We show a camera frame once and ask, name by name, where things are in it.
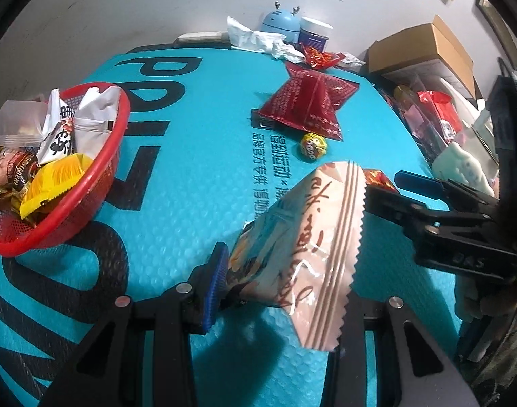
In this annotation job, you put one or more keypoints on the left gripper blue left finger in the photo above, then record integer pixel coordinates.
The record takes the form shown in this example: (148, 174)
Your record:
(212, 285)

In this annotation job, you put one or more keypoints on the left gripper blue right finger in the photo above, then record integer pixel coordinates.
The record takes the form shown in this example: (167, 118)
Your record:
(352, 341)

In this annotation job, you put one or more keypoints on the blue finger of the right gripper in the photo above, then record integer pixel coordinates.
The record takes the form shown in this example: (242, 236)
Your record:
(396, 208)
(422, 185)

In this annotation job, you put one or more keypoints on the red gold candy packet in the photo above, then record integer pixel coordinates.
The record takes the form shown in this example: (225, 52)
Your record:
(377, 178)

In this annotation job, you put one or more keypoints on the beige brown snack bag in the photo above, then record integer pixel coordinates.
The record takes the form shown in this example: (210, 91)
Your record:
(300, 255)

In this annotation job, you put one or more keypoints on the dark red snack bag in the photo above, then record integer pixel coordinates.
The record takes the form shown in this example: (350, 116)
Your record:
(309, 101)

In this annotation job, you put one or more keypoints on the white snack packet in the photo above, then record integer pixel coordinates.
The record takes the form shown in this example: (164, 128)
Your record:
(58, 137)

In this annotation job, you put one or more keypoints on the yellow snack packet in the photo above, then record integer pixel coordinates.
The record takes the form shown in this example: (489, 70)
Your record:
(53, 180)

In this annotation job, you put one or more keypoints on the nutritious cereal snack bag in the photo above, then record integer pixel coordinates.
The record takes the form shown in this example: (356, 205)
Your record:
(18, 167)

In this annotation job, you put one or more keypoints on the clear zip bag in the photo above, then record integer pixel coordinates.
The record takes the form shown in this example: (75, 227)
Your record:
(21, 123)

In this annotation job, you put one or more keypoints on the pale green plush toy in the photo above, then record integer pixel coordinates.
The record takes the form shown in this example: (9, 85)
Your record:
(456, 164)

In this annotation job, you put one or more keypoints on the red packet in clutter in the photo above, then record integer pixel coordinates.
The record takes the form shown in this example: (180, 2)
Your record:
(439, 110)

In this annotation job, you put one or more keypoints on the teal printed table mat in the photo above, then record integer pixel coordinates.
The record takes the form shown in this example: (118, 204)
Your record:
(193, 171)

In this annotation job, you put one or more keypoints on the yellow foil candy ball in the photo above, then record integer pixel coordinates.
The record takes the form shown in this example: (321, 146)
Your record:
(313, 146)

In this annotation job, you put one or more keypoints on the brown cardboard box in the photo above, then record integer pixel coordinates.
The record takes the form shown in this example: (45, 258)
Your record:
(424, 50)

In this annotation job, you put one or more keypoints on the small crumpled white wrapper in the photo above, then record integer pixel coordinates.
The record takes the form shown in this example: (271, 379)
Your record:
(351, 62)

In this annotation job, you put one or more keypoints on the red packet near jar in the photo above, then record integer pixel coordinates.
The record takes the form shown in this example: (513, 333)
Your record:
(321, 60)

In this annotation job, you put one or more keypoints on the red plastic mesh basket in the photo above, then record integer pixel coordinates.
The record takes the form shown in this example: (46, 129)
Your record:
(62, 218)

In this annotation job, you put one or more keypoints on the white lidded purple jar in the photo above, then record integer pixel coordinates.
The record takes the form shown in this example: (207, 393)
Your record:
(314, 33)

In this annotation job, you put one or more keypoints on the white packet in basket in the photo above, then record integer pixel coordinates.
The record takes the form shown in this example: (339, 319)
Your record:
(93, 119)

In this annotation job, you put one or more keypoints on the blue deer humidifier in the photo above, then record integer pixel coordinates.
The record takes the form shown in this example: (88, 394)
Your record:
(283, 21)

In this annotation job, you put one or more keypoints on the white remote on table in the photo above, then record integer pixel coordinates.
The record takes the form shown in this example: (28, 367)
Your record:
(203, 37)

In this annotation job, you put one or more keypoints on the crumpled white tissue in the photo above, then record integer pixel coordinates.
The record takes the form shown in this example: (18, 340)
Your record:
(243, 38)

